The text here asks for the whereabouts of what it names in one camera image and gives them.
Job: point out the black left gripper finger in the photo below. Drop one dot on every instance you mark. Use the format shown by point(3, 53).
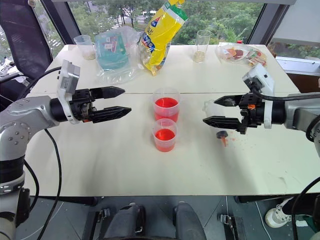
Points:
point(107, 92)
point(112, 113)

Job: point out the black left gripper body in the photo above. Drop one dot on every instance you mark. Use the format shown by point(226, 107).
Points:
point(81, 105)

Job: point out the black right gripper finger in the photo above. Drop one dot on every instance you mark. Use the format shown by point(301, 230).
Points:
point(228, 101)
point(222, 122)

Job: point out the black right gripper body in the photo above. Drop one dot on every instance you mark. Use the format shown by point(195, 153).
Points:
point(255, 115)

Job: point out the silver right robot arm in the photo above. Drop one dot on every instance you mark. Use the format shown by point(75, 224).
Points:
point(297, 110)

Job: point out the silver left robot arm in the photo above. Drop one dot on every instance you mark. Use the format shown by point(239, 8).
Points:
point(25, 110)

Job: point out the clear measuring cup with grains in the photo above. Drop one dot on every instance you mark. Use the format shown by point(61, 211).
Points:
point(86, 48)

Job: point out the cup with red liquid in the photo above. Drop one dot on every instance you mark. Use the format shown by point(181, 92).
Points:
point(164, 136)
point(166, 105)

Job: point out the clear plastic bag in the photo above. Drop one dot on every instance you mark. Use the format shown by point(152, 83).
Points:
point(132, 70)

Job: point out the teal box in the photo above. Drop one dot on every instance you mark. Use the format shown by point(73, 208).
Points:
point(111, 52)

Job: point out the clear bag of colourful sweets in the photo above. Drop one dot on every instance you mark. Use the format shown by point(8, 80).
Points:
point(240, 55)

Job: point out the tall clear glass with grains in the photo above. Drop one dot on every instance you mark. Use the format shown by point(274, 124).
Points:
point(201, 50)

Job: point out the brown wooden cabinet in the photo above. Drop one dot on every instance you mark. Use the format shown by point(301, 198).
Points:
point(303, 82)

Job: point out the yellow snack bag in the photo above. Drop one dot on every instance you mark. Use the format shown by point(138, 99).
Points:
point(160, 45)

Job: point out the black mesh office chair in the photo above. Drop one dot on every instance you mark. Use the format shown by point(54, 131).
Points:
point(22, 37)

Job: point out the white sneaker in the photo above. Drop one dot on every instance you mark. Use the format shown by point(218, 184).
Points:
point(276, 216)

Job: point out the dark grey rounded shape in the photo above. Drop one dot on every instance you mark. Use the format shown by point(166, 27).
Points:
point(187, 222)
point(125, 222)

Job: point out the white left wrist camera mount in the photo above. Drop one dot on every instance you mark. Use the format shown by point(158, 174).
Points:
point(67, 80)

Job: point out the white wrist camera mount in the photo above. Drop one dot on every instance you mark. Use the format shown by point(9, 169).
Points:
point(67, 80)
point(262, 75)

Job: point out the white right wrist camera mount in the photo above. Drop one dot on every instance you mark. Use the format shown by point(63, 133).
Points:
point(262, 75)

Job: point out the black table frame bar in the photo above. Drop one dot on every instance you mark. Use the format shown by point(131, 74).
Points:
point(262, 198)

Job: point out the black floor bracket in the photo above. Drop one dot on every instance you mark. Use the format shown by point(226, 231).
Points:
point(103, 215)
point(232, 225)

